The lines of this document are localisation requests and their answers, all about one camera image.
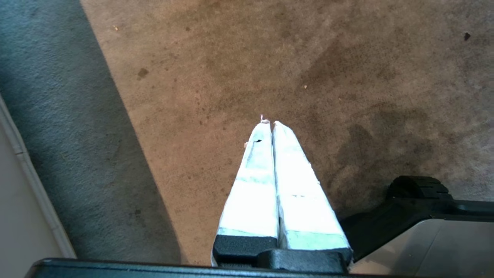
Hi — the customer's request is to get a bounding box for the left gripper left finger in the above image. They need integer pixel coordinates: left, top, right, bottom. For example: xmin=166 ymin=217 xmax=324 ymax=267
xmin=211 ymin=115 xmax=279 ymax=268

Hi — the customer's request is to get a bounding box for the white baseboard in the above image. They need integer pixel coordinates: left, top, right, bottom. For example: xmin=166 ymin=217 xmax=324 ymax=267
xmin=0 ymin=94 xmax=77 ymax=259

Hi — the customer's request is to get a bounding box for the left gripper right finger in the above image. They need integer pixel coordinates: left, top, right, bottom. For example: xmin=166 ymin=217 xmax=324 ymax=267
xmin=272 ymin=121 xmax=353 ymax=267

